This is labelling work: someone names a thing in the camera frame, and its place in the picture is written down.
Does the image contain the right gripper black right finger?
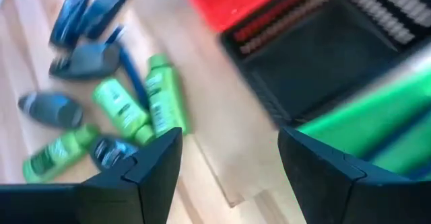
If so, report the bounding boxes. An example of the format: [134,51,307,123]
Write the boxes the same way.
[277,126,431,224]

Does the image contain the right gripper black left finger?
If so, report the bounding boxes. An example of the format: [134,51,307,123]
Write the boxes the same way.
[0,127,183,224]

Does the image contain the green travel shampoo bottle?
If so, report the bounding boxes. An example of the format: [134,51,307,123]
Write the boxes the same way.
[143,53,190,137]
[22,124,99,184]
[92,77,156,147]

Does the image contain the dark blue toiletry tube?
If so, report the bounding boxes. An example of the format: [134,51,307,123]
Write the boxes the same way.
[49,0,92,49]
[48,41,123,81]
[79,0,136,40]

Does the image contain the dark grey roll-on deodorant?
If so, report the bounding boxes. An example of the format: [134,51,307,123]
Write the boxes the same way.
[18,90,84,130]
[88,135,139,172]

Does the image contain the green plastic basket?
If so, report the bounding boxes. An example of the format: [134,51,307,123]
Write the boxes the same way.
[297,68,431,182]

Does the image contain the black plastic basket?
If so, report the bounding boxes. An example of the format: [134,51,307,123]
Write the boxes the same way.
[219,0,431,128]

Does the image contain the red plastic basket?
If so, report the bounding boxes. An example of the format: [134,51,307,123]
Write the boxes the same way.
[174,0,299,34]

